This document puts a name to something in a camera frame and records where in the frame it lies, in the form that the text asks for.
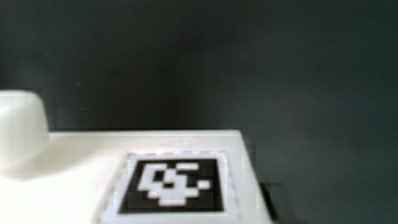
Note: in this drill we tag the white drawer box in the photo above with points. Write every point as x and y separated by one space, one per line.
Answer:
121 177

